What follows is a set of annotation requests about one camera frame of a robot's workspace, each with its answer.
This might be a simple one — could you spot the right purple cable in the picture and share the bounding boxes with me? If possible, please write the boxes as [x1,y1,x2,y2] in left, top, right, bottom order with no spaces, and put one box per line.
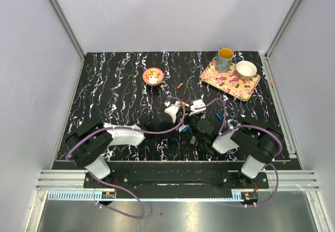
[196,97,283,208]

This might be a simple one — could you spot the black remote blue batteries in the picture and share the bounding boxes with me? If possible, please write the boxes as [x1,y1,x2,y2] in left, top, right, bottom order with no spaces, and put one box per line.
[189,136,196,146]

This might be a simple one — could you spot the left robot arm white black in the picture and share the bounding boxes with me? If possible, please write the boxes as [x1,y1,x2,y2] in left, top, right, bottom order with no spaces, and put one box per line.
[65,113,182,188]

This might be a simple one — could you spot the cream white bowl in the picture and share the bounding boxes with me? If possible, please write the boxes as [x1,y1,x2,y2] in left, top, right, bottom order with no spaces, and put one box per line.
[236,61,257,80]

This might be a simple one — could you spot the orange patterned small bowl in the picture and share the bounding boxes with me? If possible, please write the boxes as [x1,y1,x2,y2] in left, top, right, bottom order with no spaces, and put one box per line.
[142,68,164,86]

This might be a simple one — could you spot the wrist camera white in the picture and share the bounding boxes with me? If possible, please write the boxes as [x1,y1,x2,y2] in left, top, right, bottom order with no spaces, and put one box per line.
[189,99,206,116]
[164,101,186,125]

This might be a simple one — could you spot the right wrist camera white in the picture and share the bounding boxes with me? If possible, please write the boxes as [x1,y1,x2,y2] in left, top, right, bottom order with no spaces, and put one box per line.
[189,99,206,116]

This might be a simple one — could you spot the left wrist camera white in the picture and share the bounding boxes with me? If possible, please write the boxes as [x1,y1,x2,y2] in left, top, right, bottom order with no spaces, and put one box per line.
[164,101,186,125]

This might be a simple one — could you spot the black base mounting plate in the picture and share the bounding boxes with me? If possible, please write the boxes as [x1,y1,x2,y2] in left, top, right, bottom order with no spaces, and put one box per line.
[83,160,270,200]

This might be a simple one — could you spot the blue mug yellow inside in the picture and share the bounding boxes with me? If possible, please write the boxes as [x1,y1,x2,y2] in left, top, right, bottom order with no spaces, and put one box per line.
[215,48,234,73]

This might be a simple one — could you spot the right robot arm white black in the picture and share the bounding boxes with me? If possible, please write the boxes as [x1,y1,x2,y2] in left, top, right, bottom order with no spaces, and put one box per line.
[185,115,284,188]

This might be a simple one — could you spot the floral tray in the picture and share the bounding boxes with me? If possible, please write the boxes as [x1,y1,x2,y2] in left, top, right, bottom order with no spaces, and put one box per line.
[199,57,261,102]

